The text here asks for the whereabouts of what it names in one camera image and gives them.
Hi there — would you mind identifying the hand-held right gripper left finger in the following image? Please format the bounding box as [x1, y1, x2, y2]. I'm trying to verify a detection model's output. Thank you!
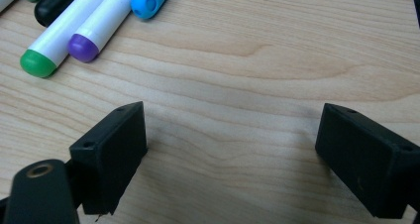
[68, 100, 149, 216]

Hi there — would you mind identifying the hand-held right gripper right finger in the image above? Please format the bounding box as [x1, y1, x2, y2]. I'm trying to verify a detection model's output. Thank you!
[314, 102, 420, 219]

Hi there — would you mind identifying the purple capped white marker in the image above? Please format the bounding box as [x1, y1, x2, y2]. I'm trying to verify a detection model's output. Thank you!
[66, 0, 142, 63]

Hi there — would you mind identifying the black capped white marker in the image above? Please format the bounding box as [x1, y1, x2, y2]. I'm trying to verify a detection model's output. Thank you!
[34, 0, 87, 28]

